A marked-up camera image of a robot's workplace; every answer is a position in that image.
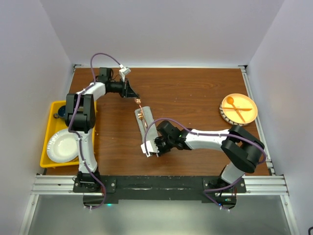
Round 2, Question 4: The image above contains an aluminium right frame rail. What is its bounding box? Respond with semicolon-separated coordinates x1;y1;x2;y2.
239;66;276;176

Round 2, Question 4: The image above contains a yellow plastic tray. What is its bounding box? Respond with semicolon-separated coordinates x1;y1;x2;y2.
40;99;97;168

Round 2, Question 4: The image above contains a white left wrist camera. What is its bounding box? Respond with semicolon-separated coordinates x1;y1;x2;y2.
119;64;131;81

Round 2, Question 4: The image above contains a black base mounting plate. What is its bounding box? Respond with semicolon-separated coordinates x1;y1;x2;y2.
72;175;246;205

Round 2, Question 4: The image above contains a copper metal fork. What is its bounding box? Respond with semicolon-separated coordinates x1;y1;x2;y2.
137;111;148;128

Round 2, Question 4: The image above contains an orange divided plate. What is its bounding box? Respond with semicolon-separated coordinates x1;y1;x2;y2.
219;93;258;126

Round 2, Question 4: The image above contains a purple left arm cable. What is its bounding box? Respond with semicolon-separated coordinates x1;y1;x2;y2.
67;53;124;209

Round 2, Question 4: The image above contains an orange plastic spoon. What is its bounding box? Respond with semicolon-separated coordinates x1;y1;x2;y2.
226;96;245;122

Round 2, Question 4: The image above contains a white ceramic plate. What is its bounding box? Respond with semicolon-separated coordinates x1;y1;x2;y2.
46;129;78;163

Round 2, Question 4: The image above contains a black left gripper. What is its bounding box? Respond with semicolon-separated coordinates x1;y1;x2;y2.
110;78;138;98

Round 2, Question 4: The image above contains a copper metal spoon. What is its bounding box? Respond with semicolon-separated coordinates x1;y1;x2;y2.
134;98;144;114

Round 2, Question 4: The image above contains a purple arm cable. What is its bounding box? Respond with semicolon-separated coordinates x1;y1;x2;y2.
67;53;124;209
143;117;267;209

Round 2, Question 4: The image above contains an aluminium front frame rail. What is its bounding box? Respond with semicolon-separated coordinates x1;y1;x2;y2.
31;175;289;196

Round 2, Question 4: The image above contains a grey cloth napkin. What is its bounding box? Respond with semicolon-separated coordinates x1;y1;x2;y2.
134;106;158;143

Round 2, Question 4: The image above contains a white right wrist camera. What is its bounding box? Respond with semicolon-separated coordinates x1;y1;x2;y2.
140;140;159;158

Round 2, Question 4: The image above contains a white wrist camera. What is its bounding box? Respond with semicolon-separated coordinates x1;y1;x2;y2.
119;64;131;81
140;140;159;158

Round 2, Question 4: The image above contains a dark blue ceramic cup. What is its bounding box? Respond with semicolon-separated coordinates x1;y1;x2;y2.
53;105;66;119

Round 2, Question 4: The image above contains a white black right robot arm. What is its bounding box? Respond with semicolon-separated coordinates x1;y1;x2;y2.
154;119;267;192

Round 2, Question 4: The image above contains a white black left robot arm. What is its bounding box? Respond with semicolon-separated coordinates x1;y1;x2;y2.
65;66;139;193

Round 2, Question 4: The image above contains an aluminium frame rail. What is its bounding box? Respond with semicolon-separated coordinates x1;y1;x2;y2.
31;175;289;196
239;66;276;176

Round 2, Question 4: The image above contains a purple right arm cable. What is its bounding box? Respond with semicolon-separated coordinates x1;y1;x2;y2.
143;117;267;209

